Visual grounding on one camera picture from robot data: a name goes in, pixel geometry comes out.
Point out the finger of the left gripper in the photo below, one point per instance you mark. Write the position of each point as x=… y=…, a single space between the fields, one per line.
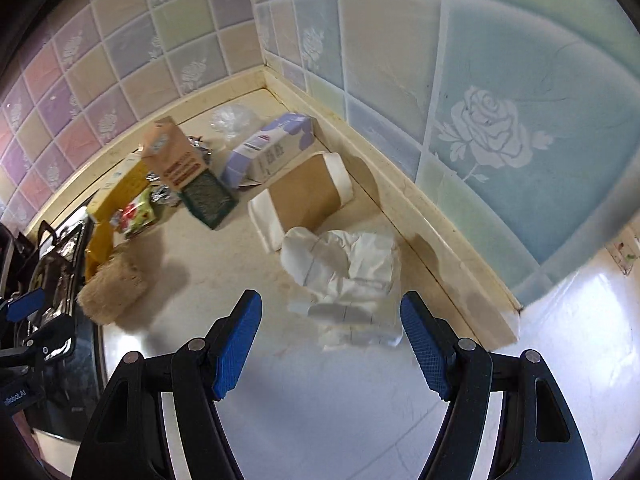
x=18 y=308

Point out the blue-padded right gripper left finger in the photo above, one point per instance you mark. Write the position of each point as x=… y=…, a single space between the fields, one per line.
x=126 y=436

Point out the clear plastic bag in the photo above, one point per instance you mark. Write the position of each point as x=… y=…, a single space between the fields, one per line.
x=235 y=122

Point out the yellow flat box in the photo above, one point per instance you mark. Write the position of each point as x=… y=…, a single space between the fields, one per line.
x=124 y=184

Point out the black gas stove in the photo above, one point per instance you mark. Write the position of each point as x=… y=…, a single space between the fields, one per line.
x=59 y=269

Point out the beige fluffy sponge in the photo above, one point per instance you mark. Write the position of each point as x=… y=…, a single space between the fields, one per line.
x=115 y=287

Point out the green scouring pad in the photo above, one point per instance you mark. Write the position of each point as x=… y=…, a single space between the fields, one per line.
x=208 y=199

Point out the orange brown carton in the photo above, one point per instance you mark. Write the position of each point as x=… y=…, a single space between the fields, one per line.
x=167 y=152

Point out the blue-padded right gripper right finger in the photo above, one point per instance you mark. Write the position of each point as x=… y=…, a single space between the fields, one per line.
x=537 y=437

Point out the purple white carton box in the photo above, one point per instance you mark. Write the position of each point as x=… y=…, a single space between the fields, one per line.
x=268 y=150

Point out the white paper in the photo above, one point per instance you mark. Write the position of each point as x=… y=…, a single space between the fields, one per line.
x=350 y=285

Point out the red green snack packet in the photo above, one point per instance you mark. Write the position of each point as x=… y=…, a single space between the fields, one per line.
x=136 y=216

